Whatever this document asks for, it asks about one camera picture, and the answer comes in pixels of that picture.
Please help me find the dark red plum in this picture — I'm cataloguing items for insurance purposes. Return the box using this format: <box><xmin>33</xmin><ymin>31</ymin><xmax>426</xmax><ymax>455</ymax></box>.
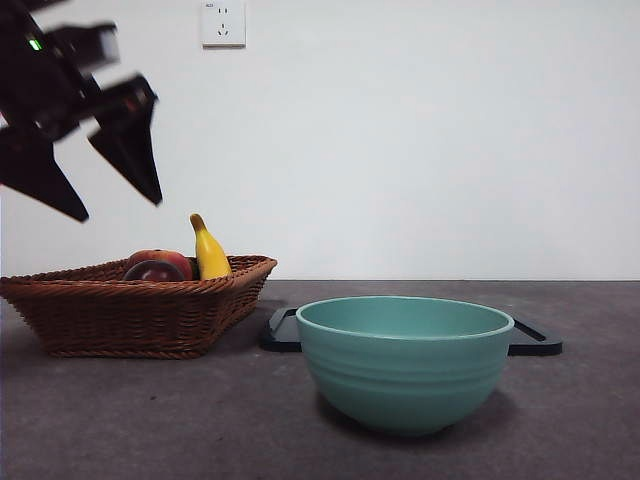
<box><xmin>122</xmin><ymin>262</ymin><xmax>182</xmax><ymax>282</ymax></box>

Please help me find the teal ribbed bowl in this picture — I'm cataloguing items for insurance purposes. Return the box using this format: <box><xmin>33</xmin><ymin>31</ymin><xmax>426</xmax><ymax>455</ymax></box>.
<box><xmin>295</xmin><ymin>295</ymin><xmax>515</xmax><ymax>436</ymax></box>

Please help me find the red orange peach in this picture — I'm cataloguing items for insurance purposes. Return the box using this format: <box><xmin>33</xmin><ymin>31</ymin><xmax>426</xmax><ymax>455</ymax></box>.
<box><xmin>126</xmin><ymin>248</ymin><xmax>194</xmax><ymax>281</ymax></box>

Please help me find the yellow banana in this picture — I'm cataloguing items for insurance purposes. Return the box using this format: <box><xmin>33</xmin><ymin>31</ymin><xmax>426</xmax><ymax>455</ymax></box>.
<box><xmin>189</xmin><ymin>213</ymin><xmax>234</xmax><ymax>281</ymax></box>

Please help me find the brown wicker basket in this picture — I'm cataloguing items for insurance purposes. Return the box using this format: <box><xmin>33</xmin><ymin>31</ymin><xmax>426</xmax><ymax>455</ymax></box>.
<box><xmin>0</xmin><ymin>254</ymin><xmax>278</xmax><ymax>360</ymax></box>

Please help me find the black rectangular tray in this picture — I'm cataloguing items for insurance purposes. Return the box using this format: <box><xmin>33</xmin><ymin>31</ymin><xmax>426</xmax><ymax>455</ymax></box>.
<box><xmin>258</xmin><ymin>307</ymin><xmax>564</xmax><ymax>357</ymax></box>

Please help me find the left wrist grey camera box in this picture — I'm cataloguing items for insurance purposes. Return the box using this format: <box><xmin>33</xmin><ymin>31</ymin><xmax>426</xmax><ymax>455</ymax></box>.
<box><xmin>47</xmin><ymin>22</ymin><xmax>121</xmax><ymax>69</ymax></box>

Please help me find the white wall power socket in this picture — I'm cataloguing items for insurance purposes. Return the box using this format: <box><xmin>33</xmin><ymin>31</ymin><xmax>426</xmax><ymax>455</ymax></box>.
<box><xmin>201</xmin><ymin>0</ymin><xmax>247</xmax><ymax>50</ymax></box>

